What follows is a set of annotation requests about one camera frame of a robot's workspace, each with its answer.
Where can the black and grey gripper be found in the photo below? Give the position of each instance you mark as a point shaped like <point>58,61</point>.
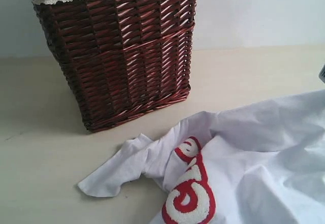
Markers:
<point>322,74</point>

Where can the white t-shirt with red print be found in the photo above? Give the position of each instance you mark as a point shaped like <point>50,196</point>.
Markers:
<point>262,163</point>

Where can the dark brown wicker basket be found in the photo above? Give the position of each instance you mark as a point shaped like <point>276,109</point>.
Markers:
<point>121,58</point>

